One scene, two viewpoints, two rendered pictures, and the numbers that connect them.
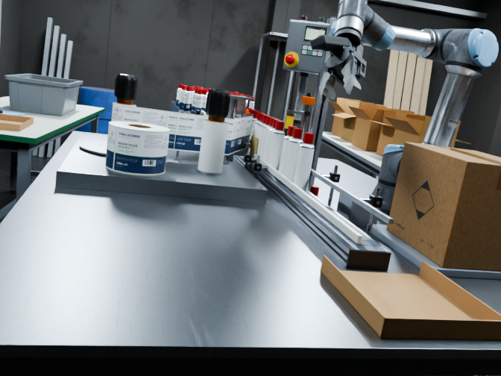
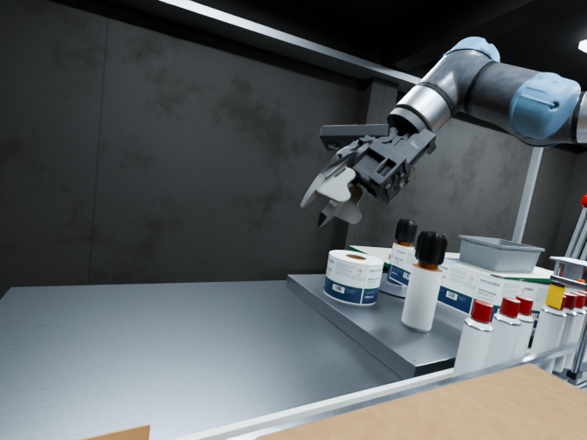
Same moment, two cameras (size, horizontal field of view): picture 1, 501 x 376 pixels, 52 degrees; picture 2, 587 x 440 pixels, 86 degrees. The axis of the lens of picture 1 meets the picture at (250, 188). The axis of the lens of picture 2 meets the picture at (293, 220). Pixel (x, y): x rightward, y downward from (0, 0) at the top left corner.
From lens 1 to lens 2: 1.33 m
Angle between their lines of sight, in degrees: 74
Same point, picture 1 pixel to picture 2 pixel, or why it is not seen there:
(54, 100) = (490, 257)
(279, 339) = not seen: outside the picture
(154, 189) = (325, 311)
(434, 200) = not seen: outside the picture
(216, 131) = (415, 278)
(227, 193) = (374, 346)
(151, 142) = (341, 269)
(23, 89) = (469, 246)
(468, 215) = not seen: outside the picture
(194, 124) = (448, 274)
